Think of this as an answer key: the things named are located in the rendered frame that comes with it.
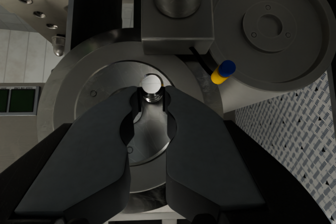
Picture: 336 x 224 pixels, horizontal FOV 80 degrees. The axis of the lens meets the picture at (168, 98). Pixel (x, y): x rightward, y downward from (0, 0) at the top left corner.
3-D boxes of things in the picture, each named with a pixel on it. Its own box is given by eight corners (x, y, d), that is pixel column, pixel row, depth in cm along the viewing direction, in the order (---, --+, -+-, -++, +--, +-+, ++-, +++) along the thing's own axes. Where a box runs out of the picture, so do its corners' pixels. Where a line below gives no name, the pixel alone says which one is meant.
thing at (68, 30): (81, -105, 21) (69, 64, 18) (122, 19, 44) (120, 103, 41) (76, -105, 21) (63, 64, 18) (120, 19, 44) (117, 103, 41)
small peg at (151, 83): (161, 70, 12) (165, 94, 11) (161, 82, 14) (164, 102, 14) (137, 73, 12) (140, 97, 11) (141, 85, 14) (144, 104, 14)
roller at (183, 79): (203, 41, 16) (209, 192, 14) (176, 97, 42) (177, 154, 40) (58, 39, 16) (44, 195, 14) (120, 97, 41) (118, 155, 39)
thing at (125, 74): (52, 96, 14) (143, 40, 15) (65, 100, 16) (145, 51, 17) (110, 190, 13) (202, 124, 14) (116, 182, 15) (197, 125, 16)
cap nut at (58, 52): (64, 35, 49) (62, 53, 48) (70, 42, 52) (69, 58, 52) (48, 35, 49) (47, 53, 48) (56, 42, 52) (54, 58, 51)
